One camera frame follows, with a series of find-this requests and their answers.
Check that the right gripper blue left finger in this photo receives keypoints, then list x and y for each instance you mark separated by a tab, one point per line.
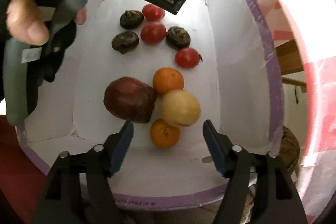
122	144

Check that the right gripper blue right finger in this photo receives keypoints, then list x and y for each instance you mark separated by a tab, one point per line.
216	152

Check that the red cherry tomato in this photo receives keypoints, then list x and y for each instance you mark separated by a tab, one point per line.
153	13
153	33
188	58

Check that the person's left hand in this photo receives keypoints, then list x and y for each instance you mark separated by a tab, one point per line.
25	22

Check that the small orange mandarin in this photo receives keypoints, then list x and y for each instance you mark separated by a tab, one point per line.
163	135
167	79

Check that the dark red apple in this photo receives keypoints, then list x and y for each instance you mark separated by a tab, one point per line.
130	99

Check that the yellow-orange round fruit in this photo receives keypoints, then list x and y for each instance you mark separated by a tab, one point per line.
180	108

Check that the white purple-rimmed box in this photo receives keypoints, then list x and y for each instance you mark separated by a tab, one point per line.
214	61

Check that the dark brown water chestnut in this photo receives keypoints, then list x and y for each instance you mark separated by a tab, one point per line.
125	42

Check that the red white checkered tablecloth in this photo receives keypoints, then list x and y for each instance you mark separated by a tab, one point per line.
312	23

